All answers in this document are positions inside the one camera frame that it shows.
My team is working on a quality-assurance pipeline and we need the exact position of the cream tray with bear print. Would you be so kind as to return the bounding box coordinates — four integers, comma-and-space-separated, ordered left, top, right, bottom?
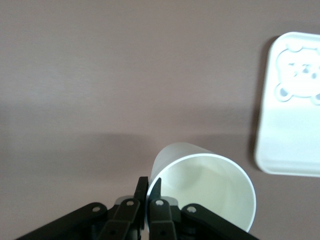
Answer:
253, 31, 320, 179

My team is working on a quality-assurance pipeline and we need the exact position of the white plastic cup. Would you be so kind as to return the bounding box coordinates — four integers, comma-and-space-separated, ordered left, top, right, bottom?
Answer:
147, 141, 257, 235

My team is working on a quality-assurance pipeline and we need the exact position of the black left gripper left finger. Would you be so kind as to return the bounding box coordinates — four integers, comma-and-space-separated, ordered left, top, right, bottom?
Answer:
14, 176, 150, 240

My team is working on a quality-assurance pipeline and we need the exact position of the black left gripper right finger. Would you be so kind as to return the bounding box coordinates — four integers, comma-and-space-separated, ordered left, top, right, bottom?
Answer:
148, 177, 261, 240

